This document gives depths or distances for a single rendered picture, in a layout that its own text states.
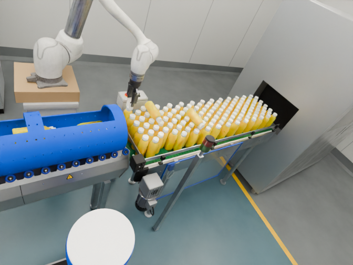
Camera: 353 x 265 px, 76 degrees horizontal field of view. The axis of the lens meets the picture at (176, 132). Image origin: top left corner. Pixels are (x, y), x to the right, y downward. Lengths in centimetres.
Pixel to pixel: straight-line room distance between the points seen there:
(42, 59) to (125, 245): 115
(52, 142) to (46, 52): 61
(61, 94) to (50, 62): 21
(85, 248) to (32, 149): 50
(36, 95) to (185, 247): 176
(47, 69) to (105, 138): 62
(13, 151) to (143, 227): 145
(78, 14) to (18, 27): 237
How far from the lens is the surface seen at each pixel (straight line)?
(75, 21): 168
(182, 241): 237
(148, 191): 149
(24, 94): 167
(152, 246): 227
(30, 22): 393
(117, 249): 110
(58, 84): 170
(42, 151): 121
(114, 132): 127
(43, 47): 161
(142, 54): 134
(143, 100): 173
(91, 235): 111
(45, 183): 143
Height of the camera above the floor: 207
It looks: 40 degrees down
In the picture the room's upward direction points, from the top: 24 degrees clockwise
